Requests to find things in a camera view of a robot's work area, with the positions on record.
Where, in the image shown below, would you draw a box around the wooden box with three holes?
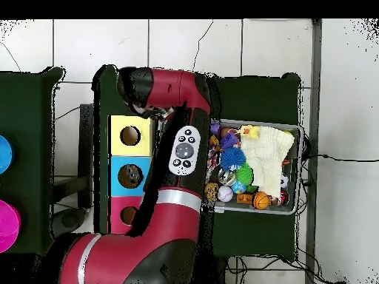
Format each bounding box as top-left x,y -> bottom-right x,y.
107,114 -> 155,236

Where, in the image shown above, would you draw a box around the clear mesh bin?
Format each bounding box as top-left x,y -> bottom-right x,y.
207,118 -> 304,215

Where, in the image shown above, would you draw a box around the brown plush monkey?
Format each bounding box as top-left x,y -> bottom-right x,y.
204,182 -> 220,203

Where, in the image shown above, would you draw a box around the purple plastic building block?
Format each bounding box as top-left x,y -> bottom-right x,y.
219,131 -> 240,149

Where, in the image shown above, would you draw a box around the blue rubber koosh ball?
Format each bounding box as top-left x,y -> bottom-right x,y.
219,146 -> 247,172

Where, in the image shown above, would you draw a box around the white toy baseball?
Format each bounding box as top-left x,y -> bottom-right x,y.
216,185 -> 235,203

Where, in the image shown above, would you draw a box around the green rubber koosh ball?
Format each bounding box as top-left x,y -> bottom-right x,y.
235,162 -> 255,186

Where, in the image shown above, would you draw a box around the yellow plush duck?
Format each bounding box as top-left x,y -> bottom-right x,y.
238,124 -> 261,140

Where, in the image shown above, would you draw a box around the cream waffle cloth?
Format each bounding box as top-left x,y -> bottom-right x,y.
239,126 -> 295,198

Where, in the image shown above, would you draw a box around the orange toy basketball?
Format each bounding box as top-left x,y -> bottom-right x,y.
252,191 -> 272,210

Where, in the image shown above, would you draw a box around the dark green table cloth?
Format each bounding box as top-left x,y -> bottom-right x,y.
93,64 -> 303,261
0,67 -> 67,257

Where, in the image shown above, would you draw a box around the blue round disc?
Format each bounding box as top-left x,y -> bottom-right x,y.
0,135 -> 14,175

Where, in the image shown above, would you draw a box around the magenta round disc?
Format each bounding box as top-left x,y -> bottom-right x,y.
0,199 -> 21,254

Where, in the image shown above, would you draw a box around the black cable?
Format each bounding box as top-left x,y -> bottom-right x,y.
304,153 -> 379,163

